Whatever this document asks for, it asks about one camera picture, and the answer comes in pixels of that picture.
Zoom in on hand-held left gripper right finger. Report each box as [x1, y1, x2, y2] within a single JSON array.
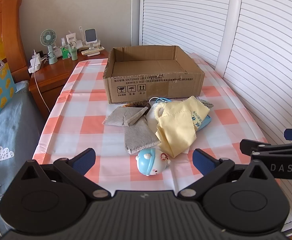
[[177, 149, 274, 201]]

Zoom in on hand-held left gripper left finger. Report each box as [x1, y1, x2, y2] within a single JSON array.
[[19, 148, 110, 201]]

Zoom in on blue face mask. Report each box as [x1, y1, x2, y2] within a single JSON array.
[[195, 115, 213, 132]]

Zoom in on pale yellow cloth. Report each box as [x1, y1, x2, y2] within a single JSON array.
[[155, 95, 210, 158]]

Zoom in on blue and white plush toy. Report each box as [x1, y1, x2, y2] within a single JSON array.
[[135, 148, 172, 178]]

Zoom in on white cloth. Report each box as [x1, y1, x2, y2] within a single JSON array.
[[145, 107, 161, 132]]

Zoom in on cream fluffy scrunchie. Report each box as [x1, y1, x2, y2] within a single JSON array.
[[150, 102, 165, 117]]

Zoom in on brown fluffy scrunchie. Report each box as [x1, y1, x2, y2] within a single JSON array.
[[125, 101, 150, 108]]

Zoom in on brown cardboard box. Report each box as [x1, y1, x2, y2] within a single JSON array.
[[103, 45, 206, 104]]

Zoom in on light blue bed sheet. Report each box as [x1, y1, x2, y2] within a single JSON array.
[[0, 80, 50, 240]]

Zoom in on white louvered closet door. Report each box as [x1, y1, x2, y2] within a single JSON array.
[[139, 0, 236, 53], [215, 0, 292, 230]]

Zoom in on wooden nightstand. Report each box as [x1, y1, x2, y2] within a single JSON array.
[[27, 49, 110, 120]]

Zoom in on white power strip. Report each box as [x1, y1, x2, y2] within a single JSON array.
[[28, 57, 43, 74]]

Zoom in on green cosmetic tube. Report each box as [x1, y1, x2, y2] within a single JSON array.
[[71, 42, 79, 61]]

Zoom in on white charger plug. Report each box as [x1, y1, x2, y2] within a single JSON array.
[[31, 52, 43, 65]]

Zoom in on white cosmetic tube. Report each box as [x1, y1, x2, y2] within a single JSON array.
[[66, 32, 77, 45]]

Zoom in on small green desk fan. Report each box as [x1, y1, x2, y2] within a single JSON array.
[[41, 29, 58, 65]]

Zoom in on wooden bed headboard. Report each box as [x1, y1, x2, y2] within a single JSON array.
[[0, 0, 31, 83]]

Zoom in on white charging cable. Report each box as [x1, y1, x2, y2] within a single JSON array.
[[32, 72, 52, 113]]

